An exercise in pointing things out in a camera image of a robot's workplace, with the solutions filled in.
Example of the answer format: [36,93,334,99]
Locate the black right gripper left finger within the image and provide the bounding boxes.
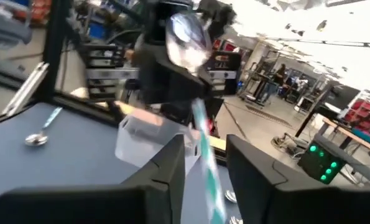
[0,134,186,224]

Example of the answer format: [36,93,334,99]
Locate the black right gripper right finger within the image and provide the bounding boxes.
[226,134,370,224]

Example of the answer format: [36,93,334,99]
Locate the teal-handled spoon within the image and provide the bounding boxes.
[165,11,228,224]

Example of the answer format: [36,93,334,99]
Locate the blue box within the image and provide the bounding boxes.
[87,21,107,40]

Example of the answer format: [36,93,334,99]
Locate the black box with green lights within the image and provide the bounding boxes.
[297,140,348,185]

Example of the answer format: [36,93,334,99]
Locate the white plastic bin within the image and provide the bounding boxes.
[114,107,201,175]

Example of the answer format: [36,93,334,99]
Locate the black pole stand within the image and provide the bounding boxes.
[294,88,333,138]

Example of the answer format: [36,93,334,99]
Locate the wooden workbench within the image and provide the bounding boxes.
[322,116,370,155]

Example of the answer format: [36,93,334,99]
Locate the grey office chair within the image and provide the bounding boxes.
[0,0,34,46]

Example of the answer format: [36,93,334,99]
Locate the red storage bins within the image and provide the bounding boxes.
[343,98,370,133]

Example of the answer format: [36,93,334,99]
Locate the person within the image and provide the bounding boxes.
[265,63,287,102]

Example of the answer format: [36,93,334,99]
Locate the black table edge frame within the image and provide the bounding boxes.
[0,90,123,129]

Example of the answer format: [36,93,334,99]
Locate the floor cable bundle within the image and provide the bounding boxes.
[271,132,310,157]

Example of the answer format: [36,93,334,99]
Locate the black frame post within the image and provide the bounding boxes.
[41,0,72,99]

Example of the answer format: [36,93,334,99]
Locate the aluminium frame bracket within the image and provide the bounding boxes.
[1,61,50,117]

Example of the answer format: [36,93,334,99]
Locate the light blue-handled spoon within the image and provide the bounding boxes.
[24,106,63,147]

